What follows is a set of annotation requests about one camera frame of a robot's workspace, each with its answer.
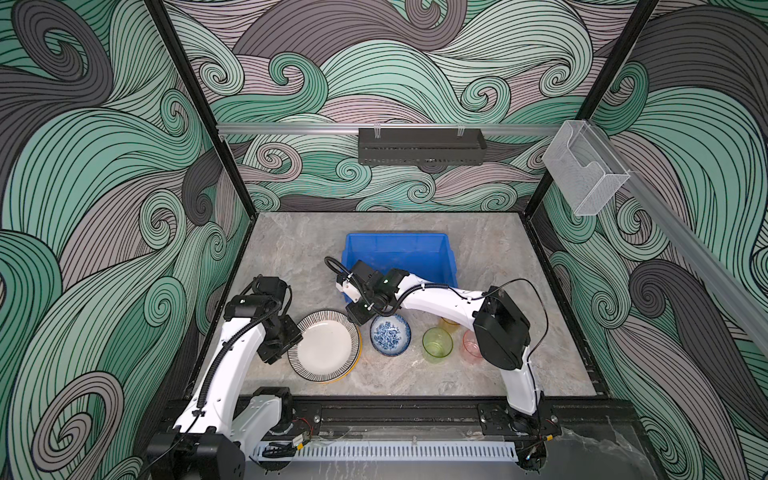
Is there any pink transparent cup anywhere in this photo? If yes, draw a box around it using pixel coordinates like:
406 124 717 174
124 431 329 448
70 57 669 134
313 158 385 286
461 330 484 364

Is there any aluminium right wall rail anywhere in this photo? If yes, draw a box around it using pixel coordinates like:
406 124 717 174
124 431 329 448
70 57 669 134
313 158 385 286
585 122 767 352

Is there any black striped white plate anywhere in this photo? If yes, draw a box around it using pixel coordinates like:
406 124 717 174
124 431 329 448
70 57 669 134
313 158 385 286
288 310 358 383

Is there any clear acrylic wall holder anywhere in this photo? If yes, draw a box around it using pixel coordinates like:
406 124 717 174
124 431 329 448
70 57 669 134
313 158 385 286
542 120 630 217

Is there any yellow transparent cup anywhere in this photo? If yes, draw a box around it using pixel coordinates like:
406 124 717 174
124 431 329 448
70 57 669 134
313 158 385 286
438 318 463 335

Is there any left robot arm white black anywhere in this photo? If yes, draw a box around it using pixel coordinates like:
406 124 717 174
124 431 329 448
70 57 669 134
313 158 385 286
138 275 302 479

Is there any aluminium back wall rail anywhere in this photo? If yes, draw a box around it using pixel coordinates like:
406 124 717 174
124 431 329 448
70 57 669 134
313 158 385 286
216 122 560 137

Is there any yellow rim patterned plate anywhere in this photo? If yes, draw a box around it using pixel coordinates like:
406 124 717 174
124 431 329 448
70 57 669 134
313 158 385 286
334 327 363 381

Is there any white slotted cable duct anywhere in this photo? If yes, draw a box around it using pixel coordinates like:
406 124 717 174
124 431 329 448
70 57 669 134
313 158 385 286
275 440 518 463

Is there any blue white floral bowl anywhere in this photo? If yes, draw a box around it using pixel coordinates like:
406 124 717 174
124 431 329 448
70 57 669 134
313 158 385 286
369 315 412 357

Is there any green transparent cup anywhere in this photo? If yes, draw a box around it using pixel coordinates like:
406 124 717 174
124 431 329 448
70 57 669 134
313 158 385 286
422 327 454 363

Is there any black wall tray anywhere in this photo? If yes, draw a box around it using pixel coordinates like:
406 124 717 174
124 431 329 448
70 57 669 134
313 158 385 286
357 127 488 167

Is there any blue plastic bin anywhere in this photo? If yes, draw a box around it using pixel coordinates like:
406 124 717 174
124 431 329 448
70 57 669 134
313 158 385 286
341 232 458 288

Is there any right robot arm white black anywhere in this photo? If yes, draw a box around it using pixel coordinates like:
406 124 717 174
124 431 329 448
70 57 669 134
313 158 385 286
324 256 541 416

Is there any aluminium wall rail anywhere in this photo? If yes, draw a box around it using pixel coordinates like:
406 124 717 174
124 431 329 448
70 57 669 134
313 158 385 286
216 122 560 137
585 122 767 352

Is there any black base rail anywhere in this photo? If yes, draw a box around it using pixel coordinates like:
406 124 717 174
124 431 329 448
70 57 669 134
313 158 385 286
161 395 637 438

